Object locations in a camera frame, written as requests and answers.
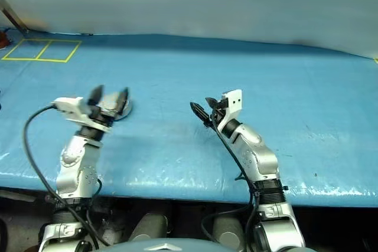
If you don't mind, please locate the slanted metal bar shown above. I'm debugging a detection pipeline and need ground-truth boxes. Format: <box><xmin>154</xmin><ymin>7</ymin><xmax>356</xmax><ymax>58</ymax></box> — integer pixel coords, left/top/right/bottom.
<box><xmin>0</xmin><ymin>0</ymin><xmax>30</xmax><ymax>33</ymax></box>

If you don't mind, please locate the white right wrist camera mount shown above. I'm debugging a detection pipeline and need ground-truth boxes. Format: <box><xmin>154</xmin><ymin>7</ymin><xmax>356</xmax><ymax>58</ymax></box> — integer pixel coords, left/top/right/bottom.
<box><xmin>220</xmin><ymin>89</ymin><xmax>243</xmax><ymax>130</ymax></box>

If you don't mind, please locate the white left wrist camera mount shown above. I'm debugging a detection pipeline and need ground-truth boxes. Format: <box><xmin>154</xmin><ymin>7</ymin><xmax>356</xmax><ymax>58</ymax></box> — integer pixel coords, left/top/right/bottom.
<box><xmin>51</xmin><ymin>96</ymin><xmax>112</xmax><ymax>132</ymax></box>

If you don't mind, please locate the blue plastic table cover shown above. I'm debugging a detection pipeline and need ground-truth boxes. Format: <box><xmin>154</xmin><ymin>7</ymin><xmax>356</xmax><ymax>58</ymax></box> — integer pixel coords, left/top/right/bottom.
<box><xmin>0</xmin><ymin>29</ymin><xmax>378</xmax><ymax>208</ymax></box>

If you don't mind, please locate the motor housing with copper windings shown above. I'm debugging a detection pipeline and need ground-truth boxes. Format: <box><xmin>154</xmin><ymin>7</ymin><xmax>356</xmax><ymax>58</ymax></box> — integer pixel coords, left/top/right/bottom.
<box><xmin>99</xmin><ymin>92</ymin><xmax>134</xmax><ymax>120</ymax></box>

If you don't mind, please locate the grey metal frame bar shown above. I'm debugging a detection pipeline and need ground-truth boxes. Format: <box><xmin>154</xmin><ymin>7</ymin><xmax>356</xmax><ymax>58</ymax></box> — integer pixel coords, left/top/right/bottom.
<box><xmin>0</xmin><ymin>189</ymin><xmax>38</xmax><ymax>203</ymax></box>

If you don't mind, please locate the yellow tape double rectangle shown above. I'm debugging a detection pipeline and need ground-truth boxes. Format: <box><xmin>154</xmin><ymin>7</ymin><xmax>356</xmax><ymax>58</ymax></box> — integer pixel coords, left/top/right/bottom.
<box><xmin>1</xmin><ymin>38</ymin><xmax>83</xmax><ymax>63</ymax></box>

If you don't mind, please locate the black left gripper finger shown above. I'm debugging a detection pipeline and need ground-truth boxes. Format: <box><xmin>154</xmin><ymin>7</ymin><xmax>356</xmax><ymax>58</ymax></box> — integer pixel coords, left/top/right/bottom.
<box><xmin>116</xmin><ymin>87</ymin><xmax>130</xmax><ymax>116</ymax></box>
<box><xmin>88</xmin><ymin>84</ymin><xmax>105</xmax><ymax>107</ymax></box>

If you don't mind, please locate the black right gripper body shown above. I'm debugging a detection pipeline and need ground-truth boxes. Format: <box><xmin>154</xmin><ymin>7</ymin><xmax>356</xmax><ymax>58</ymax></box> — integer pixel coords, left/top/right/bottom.
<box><xmin>210</xmin><ymin>98</ymin><xmax>230</xmax><ymax>129</ymax></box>

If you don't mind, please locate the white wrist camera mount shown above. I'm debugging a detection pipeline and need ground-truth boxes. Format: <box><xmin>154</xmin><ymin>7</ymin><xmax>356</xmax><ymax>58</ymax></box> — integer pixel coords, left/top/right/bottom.
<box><xmin>220</xmin><ymin>89</ymin><xmax>243</xmax><ymax>130</ymax></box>
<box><xmin>51</xmin><ymin>96</ymin><xmax>112</xmax><ymax>132</ymax></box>

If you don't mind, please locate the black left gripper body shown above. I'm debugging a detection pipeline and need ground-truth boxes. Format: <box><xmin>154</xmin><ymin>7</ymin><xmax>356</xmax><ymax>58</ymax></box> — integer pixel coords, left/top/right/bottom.
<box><xmin>87</xmin><ymin>104</ymin><xmax>119</xmax><ymax>128</ymax></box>

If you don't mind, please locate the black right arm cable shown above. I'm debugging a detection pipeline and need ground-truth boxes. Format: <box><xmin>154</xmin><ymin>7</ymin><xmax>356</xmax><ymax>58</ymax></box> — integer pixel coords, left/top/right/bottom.
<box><xmin>200</xmin><ymin>109</ymin><xmax>262</xmax><ymax>252</ymax></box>

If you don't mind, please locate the grey rounded shape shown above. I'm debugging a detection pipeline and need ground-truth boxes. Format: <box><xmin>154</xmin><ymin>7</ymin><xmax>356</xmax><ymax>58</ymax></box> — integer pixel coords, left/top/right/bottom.
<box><xmin>129</xmin><ymin>212</ymin><xmax>170</xmax><ymax>243</ymax></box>
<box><xmin>211</xmin><ymin>214</ymin><xmax>246</xmax><ymax>248</ymax></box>

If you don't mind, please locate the grey-blue robot torso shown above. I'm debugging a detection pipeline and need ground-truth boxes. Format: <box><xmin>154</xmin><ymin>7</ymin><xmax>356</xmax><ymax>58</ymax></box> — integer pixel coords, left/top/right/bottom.
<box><xmin>99</xmin><ymin>236</ymin><xmax>225</xmax><ymax>252</ymax></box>

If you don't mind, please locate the red object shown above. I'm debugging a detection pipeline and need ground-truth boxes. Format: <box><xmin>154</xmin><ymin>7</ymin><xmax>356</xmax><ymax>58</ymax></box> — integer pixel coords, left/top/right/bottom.
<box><xmin>0</xmin><ymin>29</ymin><xmax>13</xmax><ymax>50</ymax></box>

